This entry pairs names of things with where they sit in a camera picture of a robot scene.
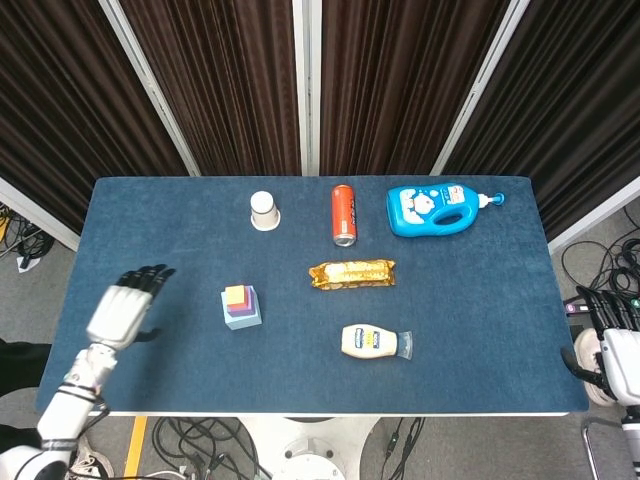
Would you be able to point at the large light blue cube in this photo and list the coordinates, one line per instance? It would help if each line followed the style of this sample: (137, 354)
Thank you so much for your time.
(242, 322)

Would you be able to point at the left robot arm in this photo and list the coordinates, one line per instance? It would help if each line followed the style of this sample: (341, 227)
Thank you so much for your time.
(70, 410)

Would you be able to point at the white partition base rail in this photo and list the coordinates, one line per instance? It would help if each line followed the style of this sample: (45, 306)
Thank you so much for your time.
(595, 217)
(35, 212)

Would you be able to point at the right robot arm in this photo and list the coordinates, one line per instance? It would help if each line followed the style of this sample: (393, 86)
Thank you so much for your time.
(631, 435)

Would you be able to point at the white partition post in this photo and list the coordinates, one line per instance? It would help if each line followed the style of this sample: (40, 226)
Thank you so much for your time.
(151, 90)
(479, 90)
(306, 75)

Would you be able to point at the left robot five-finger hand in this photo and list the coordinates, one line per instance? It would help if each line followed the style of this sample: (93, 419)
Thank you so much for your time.
(117, 315)

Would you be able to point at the dark brown pleated partition panel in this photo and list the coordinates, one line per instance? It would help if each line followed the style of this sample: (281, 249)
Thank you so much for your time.
(60, 100)
(400, 75)
(225, 75)
(575, 100)

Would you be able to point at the white sneaker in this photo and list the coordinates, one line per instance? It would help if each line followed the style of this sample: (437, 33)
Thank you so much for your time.
(95, 462)
(587, 347)

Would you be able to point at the medium purple cube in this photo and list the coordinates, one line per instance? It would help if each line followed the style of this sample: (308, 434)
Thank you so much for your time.
(249, 310)

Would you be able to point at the yellow floor tape strip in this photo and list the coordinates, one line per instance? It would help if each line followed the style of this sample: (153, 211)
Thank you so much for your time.
(135, 447)

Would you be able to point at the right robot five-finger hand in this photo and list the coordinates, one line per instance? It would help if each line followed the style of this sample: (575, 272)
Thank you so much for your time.
(625, 365)

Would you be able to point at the metal chair frame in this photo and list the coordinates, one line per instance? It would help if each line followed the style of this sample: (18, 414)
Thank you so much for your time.
(590, 440)

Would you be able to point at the person black trousers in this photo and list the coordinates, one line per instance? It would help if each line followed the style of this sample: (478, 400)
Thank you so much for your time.
(20, 367)

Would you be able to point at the mayonnaise squeeze bottle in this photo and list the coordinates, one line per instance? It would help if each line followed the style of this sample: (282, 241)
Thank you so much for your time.
(367, 341)

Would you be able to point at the white paper cup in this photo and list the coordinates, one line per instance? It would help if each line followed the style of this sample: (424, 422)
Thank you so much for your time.
(264, 212)

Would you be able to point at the orange drink can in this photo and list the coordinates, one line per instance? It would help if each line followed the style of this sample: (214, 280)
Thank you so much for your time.
(344, 215)

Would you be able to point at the blue detergent bottle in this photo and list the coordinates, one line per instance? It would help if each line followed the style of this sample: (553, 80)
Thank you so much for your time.
(415, 210)

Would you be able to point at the black power strip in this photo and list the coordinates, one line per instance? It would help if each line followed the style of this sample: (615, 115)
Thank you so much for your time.
(570, 306)

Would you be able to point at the gold biscuit packet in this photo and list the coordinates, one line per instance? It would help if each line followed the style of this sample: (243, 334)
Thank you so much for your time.
(352, 274)

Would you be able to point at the small orange yellow cube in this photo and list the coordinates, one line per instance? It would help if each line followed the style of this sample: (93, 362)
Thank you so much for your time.
(235, 294)

